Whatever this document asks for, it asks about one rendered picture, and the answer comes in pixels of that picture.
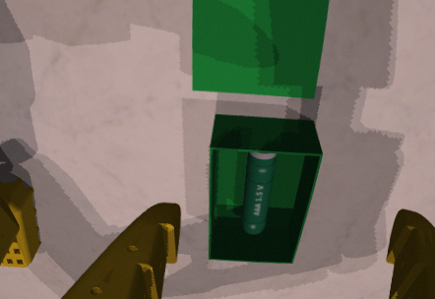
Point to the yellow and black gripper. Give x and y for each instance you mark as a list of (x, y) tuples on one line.
[(133, 265)]

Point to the green aaa battery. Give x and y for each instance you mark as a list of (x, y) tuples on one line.
[(257, 192)]

